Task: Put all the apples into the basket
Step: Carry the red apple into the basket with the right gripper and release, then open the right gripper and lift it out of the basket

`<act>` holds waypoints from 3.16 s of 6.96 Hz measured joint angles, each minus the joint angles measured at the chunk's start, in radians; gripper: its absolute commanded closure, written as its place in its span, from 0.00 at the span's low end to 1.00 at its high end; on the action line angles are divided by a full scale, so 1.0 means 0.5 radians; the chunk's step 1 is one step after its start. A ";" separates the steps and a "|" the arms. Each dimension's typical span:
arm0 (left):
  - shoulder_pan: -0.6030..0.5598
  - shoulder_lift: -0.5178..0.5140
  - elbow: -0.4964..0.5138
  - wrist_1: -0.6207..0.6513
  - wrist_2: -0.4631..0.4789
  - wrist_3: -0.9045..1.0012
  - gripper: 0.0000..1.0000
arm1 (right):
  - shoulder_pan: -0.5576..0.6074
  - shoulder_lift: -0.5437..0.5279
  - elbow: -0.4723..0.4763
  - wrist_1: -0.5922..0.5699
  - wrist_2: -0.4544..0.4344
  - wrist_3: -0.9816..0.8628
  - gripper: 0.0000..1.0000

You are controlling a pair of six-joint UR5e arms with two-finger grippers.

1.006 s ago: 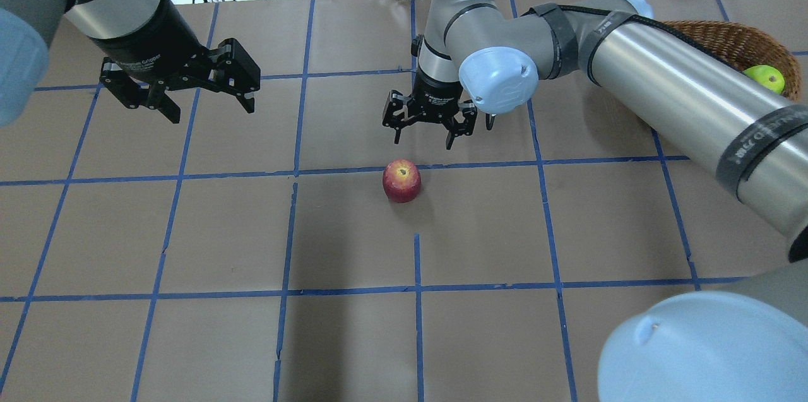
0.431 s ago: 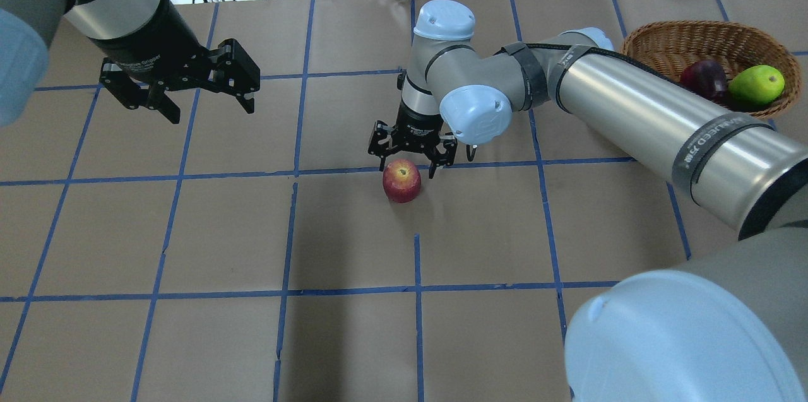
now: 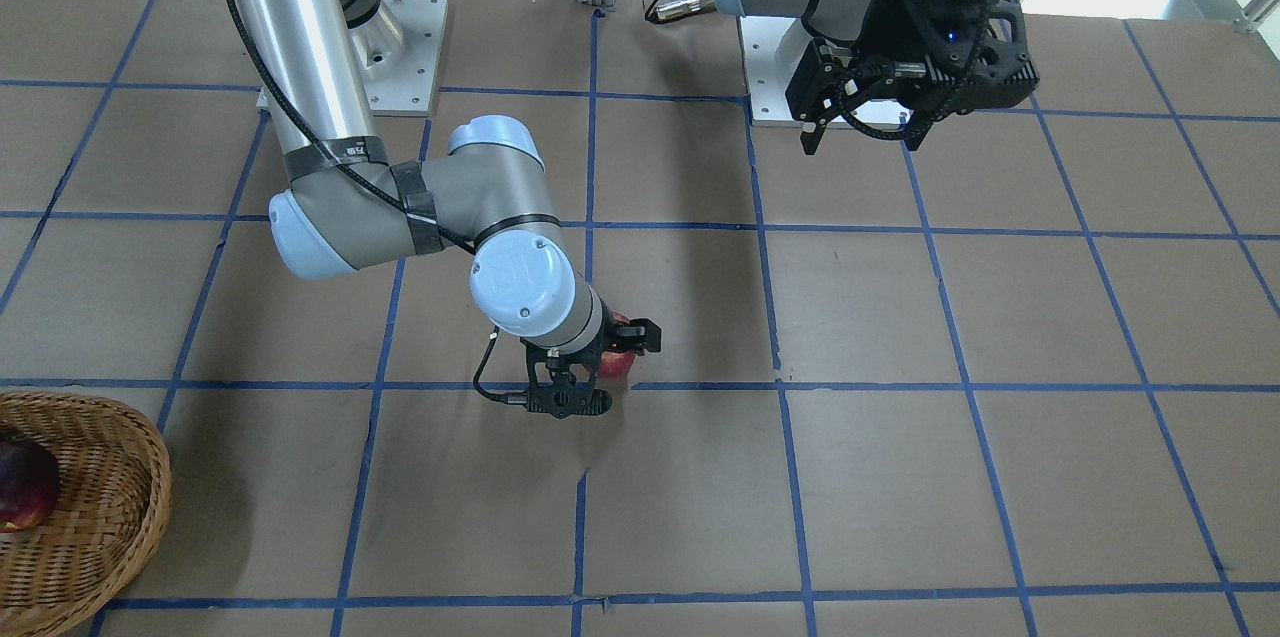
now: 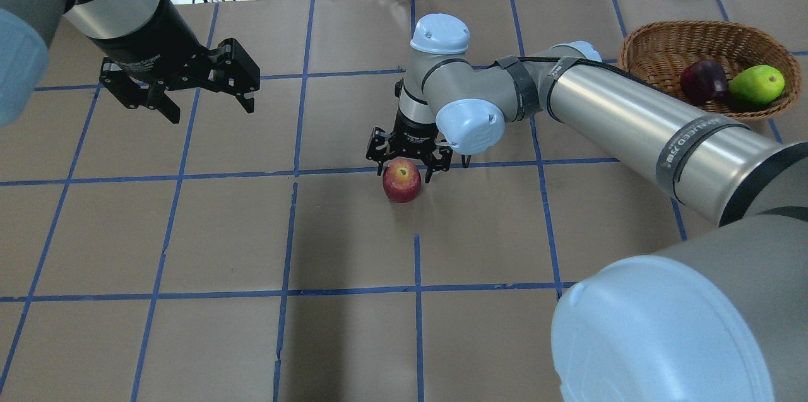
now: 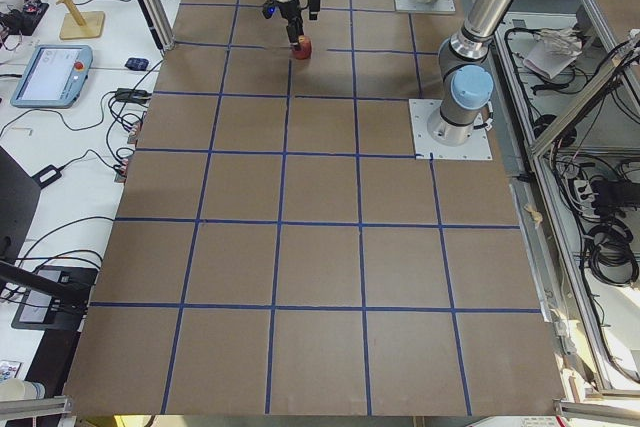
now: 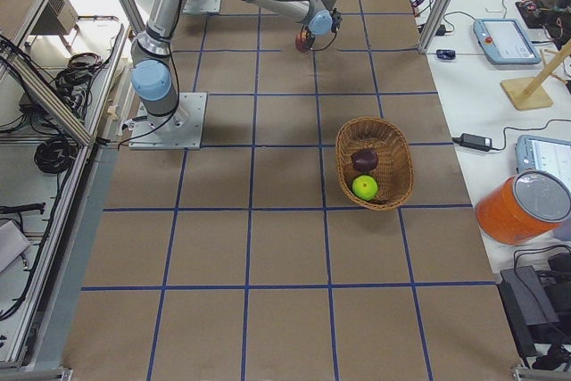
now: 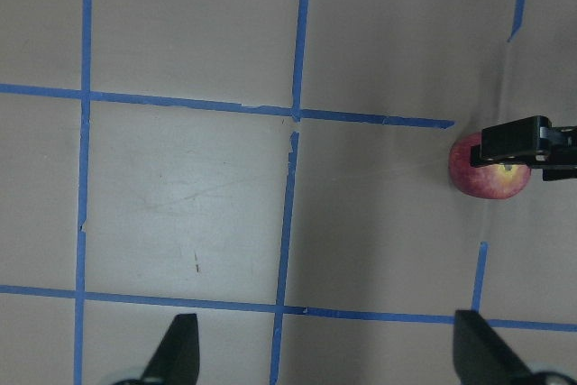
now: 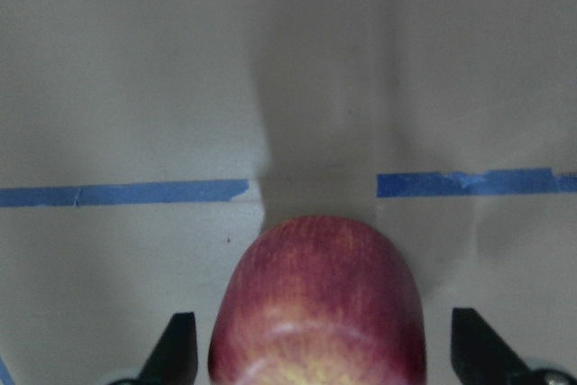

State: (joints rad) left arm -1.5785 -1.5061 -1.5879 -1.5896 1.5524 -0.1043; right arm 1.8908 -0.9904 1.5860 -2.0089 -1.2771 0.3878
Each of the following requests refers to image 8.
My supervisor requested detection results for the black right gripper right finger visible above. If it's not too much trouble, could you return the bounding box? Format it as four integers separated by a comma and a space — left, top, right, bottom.
451, 307, 535, 384

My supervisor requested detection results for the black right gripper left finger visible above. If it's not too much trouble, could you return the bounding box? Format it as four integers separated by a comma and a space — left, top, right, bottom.
136, 312, 198, 385

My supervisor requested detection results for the red yellow apple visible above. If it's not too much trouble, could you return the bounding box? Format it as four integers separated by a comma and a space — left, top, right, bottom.
208, 216, 426, 384

